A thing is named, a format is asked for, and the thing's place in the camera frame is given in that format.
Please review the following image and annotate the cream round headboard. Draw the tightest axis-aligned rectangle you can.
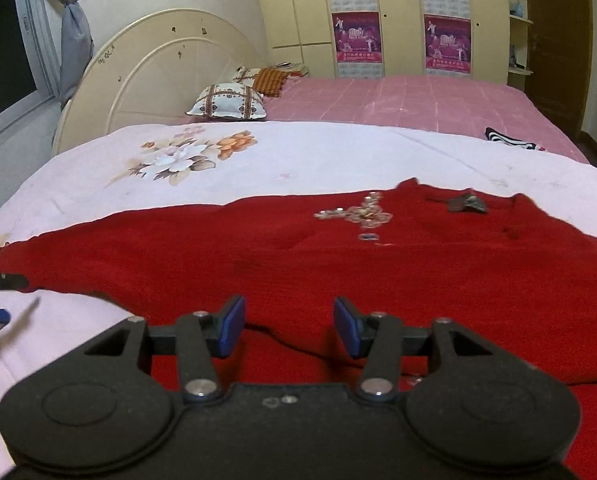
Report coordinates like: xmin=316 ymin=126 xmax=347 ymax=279
xmin=52 ymin=8 xmax=274 ymax=158

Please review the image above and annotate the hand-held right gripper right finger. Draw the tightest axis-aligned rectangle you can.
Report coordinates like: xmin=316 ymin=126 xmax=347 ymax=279
xmin=332 ymin=296 xmax=500 ymax=402

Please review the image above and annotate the window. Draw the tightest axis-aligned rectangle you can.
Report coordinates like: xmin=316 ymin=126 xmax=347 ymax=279
xmin=0 ymin=0 xmax=62 ymax=133

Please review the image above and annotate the orange striped pillow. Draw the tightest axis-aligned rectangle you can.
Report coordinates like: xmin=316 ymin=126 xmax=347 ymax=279
xmin=251 ymin=67 xmax=293 ymax=97

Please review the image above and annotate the brown wooden door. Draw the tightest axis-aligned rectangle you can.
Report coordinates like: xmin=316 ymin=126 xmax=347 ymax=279
xmin=525 ymin=0 xmax=594 ymax=138

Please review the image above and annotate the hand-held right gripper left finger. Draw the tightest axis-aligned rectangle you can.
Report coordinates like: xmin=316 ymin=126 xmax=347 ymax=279
xmin=81 ymin=294 xmax=245 ymax=406

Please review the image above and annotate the patterned white pillow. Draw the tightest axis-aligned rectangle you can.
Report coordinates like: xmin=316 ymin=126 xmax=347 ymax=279
xmin=186 ymin=83 xmax=268 ymax=122
xmin=232 ymin=66 xmax=266 ymax=86

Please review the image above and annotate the cream wardrobe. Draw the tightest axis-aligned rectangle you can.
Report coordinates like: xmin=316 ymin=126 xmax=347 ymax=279
xmin=252 ymin=0 xmax=510 ymax=86

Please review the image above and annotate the pink bed sheet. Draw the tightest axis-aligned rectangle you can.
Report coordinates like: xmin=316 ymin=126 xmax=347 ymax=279
xmin=186 ymin=74 xmax=591 ymax=166

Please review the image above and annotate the white floral blanket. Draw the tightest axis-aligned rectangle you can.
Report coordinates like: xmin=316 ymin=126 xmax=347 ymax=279
xmin=0 ymin=121 xmax=597 ymax=480

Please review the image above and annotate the grey curtain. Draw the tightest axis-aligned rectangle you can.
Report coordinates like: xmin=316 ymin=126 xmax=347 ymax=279
xmin=43 ymin=0 xmax=95 ymax=106

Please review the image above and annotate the red knit sweater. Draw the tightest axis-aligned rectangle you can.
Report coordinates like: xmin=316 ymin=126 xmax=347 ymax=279
xmin=0 ymin=177 xmax=597 ymax=401

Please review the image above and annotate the cream corner shelf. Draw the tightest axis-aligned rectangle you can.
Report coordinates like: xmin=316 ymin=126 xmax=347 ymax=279
xmin=505 ymin=0 xmax=535 ymax=92

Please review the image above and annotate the striped dark cloth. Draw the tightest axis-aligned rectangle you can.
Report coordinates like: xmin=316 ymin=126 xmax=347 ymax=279
xmin=484 ymin=127 xmax=546 ymax=153

